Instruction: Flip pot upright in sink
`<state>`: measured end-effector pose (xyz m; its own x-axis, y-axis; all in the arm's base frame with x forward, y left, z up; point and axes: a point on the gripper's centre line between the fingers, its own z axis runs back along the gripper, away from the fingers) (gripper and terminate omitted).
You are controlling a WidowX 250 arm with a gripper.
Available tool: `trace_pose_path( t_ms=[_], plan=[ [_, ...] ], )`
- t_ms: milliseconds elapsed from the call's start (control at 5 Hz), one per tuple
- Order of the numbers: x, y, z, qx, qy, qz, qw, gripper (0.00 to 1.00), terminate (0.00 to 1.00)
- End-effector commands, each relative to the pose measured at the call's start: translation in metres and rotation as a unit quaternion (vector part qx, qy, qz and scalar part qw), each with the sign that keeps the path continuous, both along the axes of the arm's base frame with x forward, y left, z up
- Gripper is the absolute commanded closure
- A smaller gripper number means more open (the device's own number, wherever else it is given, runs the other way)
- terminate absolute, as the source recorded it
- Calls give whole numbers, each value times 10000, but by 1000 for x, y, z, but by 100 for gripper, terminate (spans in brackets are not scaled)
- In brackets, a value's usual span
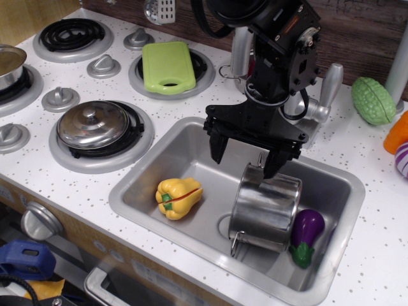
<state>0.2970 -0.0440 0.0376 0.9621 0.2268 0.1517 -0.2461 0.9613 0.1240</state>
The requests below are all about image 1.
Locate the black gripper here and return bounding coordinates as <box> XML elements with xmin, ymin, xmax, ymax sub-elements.
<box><xmin>204</xmin><ymin>87</ymin><xmax>309</xmax><ymax>179</ymax></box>

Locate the stainless steel pot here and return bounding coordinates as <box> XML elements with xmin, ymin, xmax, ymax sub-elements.
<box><xmin>228</xmin><ymin>163</ymin><xmax>303</xmax><ymax>257</ymax></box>

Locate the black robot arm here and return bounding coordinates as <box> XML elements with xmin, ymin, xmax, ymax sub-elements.
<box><xmin>191</xmin><ymin>1</ymin><xmax>320</xmax><ymax>179</ymax></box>

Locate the silver sink basin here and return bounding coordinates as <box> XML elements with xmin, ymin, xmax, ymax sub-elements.
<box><xmin>109</xmin><ymin>117</ymin><xmax>365</xmax><ymax>305</ymax></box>

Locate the steel pot lid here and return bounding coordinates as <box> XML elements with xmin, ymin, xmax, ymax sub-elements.
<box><xmin>57</xmin><ymin>101</ymin><xmax>130</xmax><ymax>149</ymax></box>

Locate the steel pot on burner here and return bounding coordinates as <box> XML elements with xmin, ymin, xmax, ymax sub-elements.
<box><xmin>0</xmin><ymin>45</ymin><xmax>27</xmax><ymax>91</ymax></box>

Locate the silver toy faucet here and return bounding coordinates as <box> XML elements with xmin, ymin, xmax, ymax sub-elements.
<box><xmin>230</xmin><ymin>27</ymin><xmax>344</xmax><ymax>149</ymax></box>

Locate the yellow toy bell pepper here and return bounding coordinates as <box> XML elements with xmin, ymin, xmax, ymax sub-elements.
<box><xmin>155</xmin><ymin>178</ymin><xmax>203</xmax><ymax>221</ymax></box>

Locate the small steel bowl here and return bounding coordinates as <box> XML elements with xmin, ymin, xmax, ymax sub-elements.
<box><xmin>218</xmin><ymin>64</ymin><xmax>251</xmax><ymax>94</ymax></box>

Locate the purple toy eggplant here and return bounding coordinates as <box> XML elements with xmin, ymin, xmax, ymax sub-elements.
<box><xmin>289</xmin><ymin>209</ymin><xmax>325</xmax><ymax>269</ymax></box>

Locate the front right stove burner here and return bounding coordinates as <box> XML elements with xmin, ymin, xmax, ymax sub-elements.
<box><xmin>48</xmin><ymin>102</ymin><xmax>154</xmax><ymax>174</ymax></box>

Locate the green toy cutting board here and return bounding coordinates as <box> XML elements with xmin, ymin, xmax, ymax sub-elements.
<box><xmin>142</xmin><ymin>41</ymin><xmax>196</xmax><ymax>95</ymax></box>

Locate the green bumpy toy vegetable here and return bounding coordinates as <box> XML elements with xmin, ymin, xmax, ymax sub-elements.
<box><xmin>351</xmin><ymin>76</ymin><xmax>396</xmax><ymax>126</ymax></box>

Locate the purple striped toy vegetable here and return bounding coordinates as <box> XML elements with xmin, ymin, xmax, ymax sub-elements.
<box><xmin>395</xmin><ymin>142</ymin><xmax>408</xmax><ymax>178</ymax></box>

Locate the orange toy vegetable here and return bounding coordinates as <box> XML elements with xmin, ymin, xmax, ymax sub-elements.
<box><xmin>383</xmin><ymin>112</ymin><xmax>408</xmax><ymax>154</ymax></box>

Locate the grey stove knob back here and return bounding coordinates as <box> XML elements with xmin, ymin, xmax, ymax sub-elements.
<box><xmin>123</xmin><ymin>28</ymin><xmax>155</xmax><ymax>51</ymax></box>

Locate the grey vertical pole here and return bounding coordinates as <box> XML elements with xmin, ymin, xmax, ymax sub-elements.
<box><xmin>384</xmin><ymin>27</ymin><xmax>407</xmax><ymax>113</ymax></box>

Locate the silver slotted utensil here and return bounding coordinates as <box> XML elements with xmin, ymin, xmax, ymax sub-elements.
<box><xmin>143</xmin><ymin>0</ymin><xmax>177</xmax><ymax>26</ymax></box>

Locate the grey stove knob middle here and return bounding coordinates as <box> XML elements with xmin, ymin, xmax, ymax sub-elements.
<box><xmin>87</xmin><ymin>54</ymin><xmax>121</xmax><ymax>79</ymax></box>

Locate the grey stove knob centre-left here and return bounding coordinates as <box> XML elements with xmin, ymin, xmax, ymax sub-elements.
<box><xmin>41</xmin><ymin>87</ymin><xmax>80</xmax><ymax>113</ymax></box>

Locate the back left stove burner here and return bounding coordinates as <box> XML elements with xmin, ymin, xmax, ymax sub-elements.
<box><xmin>33</xmin><ymin>18</ymin><xmax>113</xmax><ymax>63</ymax></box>

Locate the grey oven dial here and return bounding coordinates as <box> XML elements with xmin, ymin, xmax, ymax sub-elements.
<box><xmin>20</xmin><ymin>201</ymin><xmax>64</xmax><ymax>241</ymax></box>

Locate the grey stove knob front-left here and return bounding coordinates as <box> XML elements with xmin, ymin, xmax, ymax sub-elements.
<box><xmin>1</xmin><ymin>123</ymin><xmax>31</xmax><ymax>154</ymax></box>

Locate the front left stove burner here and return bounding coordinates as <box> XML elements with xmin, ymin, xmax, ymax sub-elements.
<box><xmin>1</xmin><ymin>64</ymin><xmax>43</xmax><ymax>117</ymax></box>

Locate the blue clamp tool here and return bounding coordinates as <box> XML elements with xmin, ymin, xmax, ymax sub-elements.
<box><xmin>1</xmin><ymin>240</ymin><xmax>56</xmax><ymax>281</ymax></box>

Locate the yellow cloth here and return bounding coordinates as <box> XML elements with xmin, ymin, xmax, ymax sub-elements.
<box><xmin>28</xmin><ymin>279</ymin><xmax>66</xmax><ymax>301</ymax></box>

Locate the grey oven door handle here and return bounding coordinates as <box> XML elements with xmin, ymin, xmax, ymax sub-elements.
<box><xmin>84</xmin><ymin>266</ymin><xmax>179</xmax><ymax>306</ymax></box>

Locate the black cable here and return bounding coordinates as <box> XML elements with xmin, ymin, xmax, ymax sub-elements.
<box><xmin>0</xmin><ymin>273</ymin><xmax>40</xmax><ymax>306</ymax></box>

